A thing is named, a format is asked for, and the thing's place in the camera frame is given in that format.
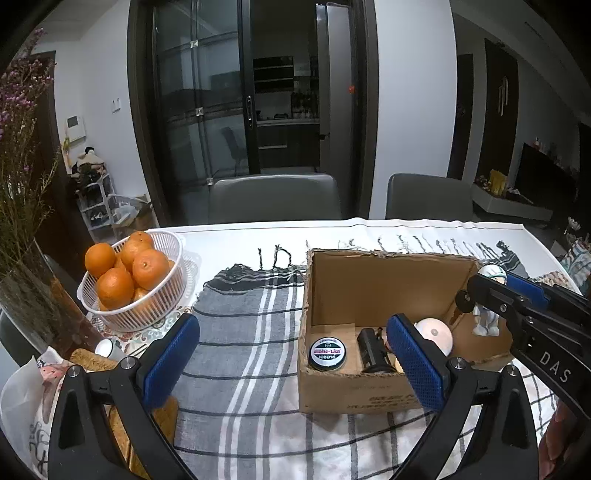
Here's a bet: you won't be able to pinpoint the round white night light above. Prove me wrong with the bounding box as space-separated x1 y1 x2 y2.
415 318 454 356

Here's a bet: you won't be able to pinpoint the black power adapter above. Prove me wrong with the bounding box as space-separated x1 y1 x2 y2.
356 327 396 374

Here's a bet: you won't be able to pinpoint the right hand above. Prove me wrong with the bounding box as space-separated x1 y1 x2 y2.
539 400 580 479

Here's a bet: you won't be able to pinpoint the woven tissue box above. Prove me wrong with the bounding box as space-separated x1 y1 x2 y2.
68 348 181 480

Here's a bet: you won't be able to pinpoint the small white cylinder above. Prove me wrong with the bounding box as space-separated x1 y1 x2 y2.
94 338 125 363

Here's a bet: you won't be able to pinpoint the white basket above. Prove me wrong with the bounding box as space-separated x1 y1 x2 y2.
77 230 186 333

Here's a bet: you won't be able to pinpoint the grey checked table cloth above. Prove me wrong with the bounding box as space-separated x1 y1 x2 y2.
174 221 565 479

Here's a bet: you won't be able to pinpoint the orange fruit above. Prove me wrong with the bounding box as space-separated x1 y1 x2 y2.
84 242 116 278
119 231 153 270
131 249 170 290
96 267 135 310

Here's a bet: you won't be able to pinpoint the brown cardboard box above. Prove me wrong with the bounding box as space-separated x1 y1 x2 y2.
297 248 516 415

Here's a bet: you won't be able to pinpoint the floral cloth bag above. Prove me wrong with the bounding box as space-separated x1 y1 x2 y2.
1 347 71 479

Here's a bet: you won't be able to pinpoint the round black tin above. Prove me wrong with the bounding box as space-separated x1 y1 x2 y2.
308 336 348 371

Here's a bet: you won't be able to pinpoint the right grey chair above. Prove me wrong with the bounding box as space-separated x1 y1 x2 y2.
386 173 473 222

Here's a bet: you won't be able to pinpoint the grey chair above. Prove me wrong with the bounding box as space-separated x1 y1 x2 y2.
386 173 473 222
208 173 342 224

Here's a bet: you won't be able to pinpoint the glass vase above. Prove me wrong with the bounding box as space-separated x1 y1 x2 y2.
1 243 102 359

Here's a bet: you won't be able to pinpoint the white shoe rack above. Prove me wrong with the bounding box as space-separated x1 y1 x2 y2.
76 173 156 244

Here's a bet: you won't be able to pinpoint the left grey chair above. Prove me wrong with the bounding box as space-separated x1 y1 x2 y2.
208 173 342 224

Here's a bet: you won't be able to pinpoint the purple dried flowers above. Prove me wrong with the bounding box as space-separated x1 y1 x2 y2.
0 27 59 276

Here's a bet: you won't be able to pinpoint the black sliding glass door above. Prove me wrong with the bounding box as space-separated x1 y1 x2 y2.
127 1 377 226

